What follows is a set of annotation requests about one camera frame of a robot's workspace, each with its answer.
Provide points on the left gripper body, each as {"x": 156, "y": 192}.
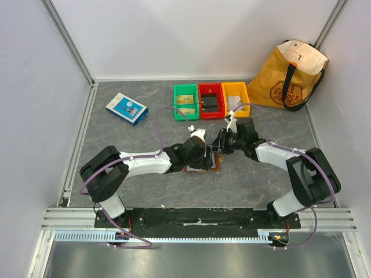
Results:
{"x": 201, "y": 162}

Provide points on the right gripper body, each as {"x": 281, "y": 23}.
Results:
{"x": 221, "y": 142}

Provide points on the brown leather card holder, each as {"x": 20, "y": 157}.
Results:
{"x": 216, "y": 160}

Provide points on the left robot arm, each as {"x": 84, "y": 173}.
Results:
{"x": 105, "y": 173}

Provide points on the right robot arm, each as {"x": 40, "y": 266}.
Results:
{"x": 311, "y": 176}

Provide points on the silver card in yellow bin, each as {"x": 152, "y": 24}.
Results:
{"x": 233, "y": 102}

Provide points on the black cards in red bin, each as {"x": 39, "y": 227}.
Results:
{"x": 209, "y": 103}

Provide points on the gold card lower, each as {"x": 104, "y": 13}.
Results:
{"x": 186, "y": 110}

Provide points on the gold card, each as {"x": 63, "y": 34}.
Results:
{"x": 186, "y": 110}
{"x": 184, "y": 99}

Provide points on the gold card upper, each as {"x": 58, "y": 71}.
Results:
{"x": 184, "y": 99}

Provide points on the yellow plastic bin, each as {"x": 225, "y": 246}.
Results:
{"x": 235, "y": 93}

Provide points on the red plastic bin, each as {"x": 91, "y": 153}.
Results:
{"x": 212, "y": 88}

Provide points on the green plastic bin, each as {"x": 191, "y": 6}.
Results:
{"x": 185, "y": 90}

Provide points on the yellow Trader Joe's tote bag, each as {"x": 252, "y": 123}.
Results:
{"x": 289, "y": 77}

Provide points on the blue and white box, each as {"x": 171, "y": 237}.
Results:
{"x": 127, "y": 109}

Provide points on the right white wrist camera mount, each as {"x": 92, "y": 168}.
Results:
{"x": 231, "y": 122}

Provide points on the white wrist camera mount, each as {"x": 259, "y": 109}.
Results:
{"x": 231, "y": 122}
{"x": 199, "y": 133}

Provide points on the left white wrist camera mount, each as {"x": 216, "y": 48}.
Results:
{"x": 199, "y": 133}

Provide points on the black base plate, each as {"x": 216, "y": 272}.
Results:
{"x": 199, "y": 222}

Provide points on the slotted cable duct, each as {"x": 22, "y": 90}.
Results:
{"x": 116, "y": 237}

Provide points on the aluminium frame rail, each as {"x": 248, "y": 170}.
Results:
{"x": 325, "y": 218}

